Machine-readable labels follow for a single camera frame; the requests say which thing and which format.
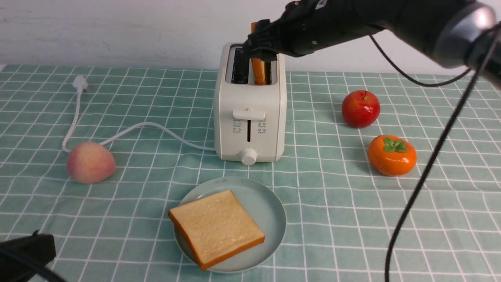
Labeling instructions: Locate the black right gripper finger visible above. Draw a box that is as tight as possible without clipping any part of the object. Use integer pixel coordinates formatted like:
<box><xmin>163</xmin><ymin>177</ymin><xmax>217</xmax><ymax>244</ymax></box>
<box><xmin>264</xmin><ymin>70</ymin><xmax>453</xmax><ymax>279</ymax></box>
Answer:
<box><xmin>243</xmin><ymin>18</ymin><xmax>282</xmax><ymax>62</ymax></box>

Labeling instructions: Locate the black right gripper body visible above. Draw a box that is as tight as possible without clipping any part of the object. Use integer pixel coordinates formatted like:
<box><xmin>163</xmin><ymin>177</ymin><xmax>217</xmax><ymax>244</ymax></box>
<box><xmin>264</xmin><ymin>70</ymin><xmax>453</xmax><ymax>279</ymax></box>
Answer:
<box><xmin>270</xmin><ymin>0</ymin><xmax>386</xmax><ymax>58</ymax></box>

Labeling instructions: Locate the toast slice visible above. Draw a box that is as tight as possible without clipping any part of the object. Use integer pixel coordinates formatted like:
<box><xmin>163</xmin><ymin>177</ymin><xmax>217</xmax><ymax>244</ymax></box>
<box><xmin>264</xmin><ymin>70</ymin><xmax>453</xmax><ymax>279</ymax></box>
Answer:
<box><xmin>250</xmin><ymin>22</ymin><xmax>267</xmax><ymax>86</ymax></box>
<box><xmin>168</xmin><ymin>190</ymin><xmax>265</xmax><ymax>271</ymax></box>

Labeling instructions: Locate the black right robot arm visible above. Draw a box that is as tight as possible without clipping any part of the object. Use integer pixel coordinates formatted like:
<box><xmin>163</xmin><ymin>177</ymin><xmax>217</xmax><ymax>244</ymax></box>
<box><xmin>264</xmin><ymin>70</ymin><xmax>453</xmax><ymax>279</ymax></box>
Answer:
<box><xmin>243</xmin><ymin>0</ymin><xmax>498</xmax><ymax>70</ymax></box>

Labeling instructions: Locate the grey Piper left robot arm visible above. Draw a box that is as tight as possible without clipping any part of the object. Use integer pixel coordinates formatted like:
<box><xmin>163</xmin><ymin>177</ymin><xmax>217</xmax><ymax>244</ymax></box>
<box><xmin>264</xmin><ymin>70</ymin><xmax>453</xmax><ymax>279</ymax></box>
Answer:
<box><xmin>0</xmin><ymin>230</ymin><xmax>65</xmax><ymax>282</ymax></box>

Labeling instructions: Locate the white two-slot toaster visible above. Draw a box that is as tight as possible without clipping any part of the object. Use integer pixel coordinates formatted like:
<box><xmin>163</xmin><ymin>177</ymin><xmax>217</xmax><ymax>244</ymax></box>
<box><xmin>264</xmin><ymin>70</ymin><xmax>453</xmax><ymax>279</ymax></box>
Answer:
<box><xmin>213</xmin><ymin>43</ymin><xmax>287</xmax><ymax>166</ymax></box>

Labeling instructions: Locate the red apple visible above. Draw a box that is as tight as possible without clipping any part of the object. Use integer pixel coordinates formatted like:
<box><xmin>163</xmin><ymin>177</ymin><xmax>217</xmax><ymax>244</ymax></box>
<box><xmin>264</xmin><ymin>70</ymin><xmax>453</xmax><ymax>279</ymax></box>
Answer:
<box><xmin>341</xmin><ymin>90</ymin><xmax>381</xmax><ymax>128</ymax></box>

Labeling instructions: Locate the orange persimmon with green leaf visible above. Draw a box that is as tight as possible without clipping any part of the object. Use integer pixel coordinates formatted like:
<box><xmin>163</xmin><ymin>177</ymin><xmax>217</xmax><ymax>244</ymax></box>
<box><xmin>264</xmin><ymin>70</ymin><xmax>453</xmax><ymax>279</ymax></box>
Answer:
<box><xmin>368</xmin><ymin>135</ymin><xmax>417</xmax><ymax>177</ymax></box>

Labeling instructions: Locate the light blue round plate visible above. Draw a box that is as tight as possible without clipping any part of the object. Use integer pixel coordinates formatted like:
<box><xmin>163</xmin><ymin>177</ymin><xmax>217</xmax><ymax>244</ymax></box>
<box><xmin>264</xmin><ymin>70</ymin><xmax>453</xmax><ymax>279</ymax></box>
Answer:
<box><xmin>174</xmin><ymin>177</ymin><xmax>287</xmax><ymax>273</ymax></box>

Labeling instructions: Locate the green checked tablecloth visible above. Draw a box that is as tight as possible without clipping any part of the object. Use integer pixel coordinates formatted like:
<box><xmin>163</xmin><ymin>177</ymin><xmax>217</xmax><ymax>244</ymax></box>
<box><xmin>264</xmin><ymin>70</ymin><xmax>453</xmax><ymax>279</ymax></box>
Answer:
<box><xmin>0</xmin><ymin>65</ymin><xmax>501</xmax><ymax>282</ymax></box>

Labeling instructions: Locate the pink peach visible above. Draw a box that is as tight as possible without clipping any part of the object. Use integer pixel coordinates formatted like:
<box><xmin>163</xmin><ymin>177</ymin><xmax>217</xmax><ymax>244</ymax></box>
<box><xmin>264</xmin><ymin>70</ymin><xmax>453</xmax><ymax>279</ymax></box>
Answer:
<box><xmin>66</xmin><ymin>142</ymin><xmax>116</xmax><ymax>184</ymax></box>

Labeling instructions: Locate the white toaster power cord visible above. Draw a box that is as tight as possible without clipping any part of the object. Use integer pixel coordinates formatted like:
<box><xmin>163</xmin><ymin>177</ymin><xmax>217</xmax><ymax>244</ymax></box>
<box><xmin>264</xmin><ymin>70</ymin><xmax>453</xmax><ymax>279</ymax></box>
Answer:
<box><xmin>61</xmin><ymin>76</ymin><xmax>216</xmax><ymax>154</ymax></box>

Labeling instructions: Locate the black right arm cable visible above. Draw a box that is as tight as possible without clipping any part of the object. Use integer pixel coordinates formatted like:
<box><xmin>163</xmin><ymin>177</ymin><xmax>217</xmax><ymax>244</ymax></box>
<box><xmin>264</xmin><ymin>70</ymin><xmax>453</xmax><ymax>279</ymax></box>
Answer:
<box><xmin>369</xmin><ymin>23</ymin><xmax>501</xmax><ymax>282</ymax></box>

